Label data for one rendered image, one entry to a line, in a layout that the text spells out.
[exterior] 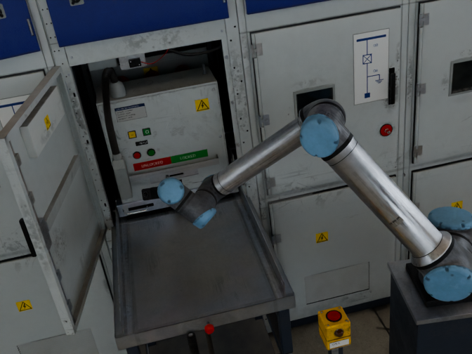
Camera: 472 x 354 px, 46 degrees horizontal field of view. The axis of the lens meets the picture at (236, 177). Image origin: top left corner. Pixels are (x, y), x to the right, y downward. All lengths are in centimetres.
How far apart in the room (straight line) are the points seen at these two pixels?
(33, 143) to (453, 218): 137
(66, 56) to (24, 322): 125
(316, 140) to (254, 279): 64
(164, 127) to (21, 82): 57
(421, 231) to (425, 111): 94
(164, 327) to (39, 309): 93
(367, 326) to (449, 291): 124
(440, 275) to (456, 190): 114
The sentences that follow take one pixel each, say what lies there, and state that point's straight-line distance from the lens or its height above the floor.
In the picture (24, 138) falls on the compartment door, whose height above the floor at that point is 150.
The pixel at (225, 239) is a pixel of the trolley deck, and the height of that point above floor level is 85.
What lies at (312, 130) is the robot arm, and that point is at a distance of 162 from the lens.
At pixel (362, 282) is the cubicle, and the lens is 298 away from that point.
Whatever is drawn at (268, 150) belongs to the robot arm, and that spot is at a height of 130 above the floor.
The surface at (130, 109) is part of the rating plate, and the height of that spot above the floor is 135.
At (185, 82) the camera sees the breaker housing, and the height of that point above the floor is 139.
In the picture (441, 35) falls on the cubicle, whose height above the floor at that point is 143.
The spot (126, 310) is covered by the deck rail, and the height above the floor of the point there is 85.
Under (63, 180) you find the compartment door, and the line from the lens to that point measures 209.
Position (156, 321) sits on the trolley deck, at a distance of 196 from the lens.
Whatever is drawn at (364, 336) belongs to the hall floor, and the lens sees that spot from 300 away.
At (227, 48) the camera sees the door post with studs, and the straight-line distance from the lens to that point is 222.
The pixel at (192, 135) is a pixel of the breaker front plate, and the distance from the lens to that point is 236.
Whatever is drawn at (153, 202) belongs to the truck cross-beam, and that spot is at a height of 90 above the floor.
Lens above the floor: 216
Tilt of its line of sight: 30 degrees down
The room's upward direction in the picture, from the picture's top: 8 degrees counter-clockwise
